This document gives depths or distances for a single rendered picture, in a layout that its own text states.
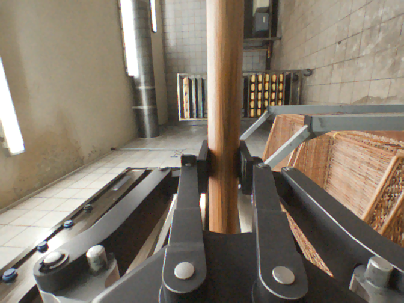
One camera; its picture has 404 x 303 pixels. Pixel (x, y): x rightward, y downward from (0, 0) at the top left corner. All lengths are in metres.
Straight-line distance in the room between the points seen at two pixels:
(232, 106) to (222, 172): 0.06
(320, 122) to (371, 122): 0.13
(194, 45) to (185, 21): 0.56
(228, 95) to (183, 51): 5.18
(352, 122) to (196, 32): 4.95
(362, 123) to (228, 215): 0.53
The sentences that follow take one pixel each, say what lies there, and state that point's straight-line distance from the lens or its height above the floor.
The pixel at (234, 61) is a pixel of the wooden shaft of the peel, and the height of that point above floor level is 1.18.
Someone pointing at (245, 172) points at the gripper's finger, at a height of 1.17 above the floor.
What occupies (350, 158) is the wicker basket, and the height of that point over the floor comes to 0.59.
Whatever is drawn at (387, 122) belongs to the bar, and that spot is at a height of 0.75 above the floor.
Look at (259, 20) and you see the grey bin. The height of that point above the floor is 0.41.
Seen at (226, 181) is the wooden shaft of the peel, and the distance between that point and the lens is 0.19.
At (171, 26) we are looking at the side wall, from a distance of 5.53.
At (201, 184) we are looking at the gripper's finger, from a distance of 0.16.
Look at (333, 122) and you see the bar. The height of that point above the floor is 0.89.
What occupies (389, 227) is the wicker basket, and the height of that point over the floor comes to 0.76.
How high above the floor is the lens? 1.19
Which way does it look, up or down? 5 degrees up
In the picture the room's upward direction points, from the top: 90 degrees counter-clockwise
